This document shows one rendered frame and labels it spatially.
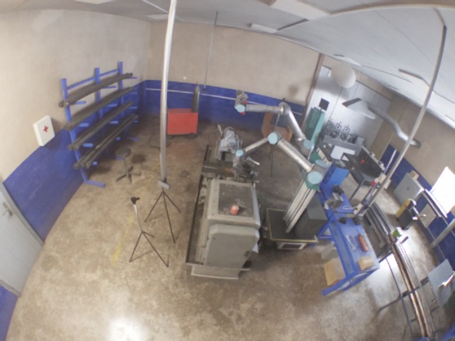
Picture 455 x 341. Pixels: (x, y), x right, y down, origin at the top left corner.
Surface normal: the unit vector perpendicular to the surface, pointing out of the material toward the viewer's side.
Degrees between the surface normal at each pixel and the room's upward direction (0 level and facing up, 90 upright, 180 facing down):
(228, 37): 90
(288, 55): 90
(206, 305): 0
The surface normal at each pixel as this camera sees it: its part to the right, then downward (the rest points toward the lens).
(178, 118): 0.33, 0.61
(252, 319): 0.18, -0.79
